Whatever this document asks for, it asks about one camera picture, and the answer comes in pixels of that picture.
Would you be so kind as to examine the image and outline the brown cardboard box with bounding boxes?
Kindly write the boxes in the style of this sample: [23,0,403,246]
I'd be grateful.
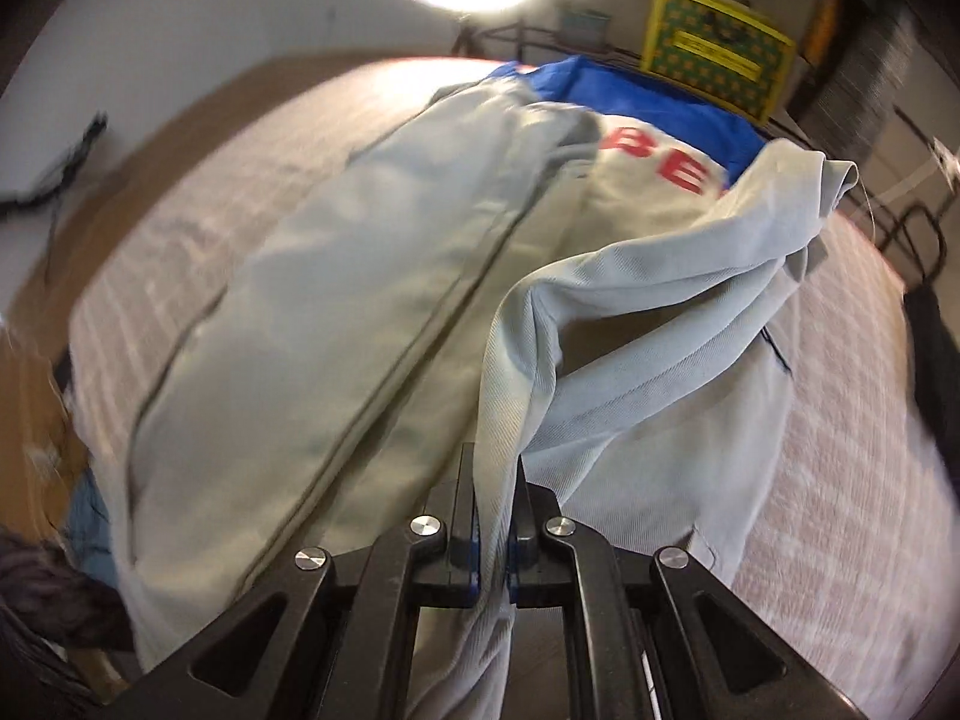
[2,328,88,541]

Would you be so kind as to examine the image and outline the yellow green patterned box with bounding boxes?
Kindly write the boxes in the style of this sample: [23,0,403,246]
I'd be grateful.
[640,0,796,125]

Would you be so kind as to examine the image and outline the black metal clothes rack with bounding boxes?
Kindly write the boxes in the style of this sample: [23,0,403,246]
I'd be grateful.
[451,18,958,288]

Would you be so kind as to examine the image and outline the small green plant pot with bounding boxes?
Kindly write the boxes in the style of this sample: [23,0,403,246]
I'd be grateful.
[556,7,610,52]

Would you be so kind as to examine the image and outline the dark clothes pile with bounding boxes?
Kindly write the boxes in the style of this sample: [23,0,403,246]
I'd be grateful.
[2,530,133,710]

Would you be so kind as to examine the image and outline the pink plaid bed blanket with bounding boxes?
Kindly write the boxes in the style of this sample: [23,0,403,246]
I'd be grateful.
[67,54,958,718]

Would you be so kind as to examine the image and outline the grey and blue work jacket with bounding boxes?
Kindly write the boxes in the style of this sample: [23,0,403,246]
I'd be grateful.
[110,76,857,718]

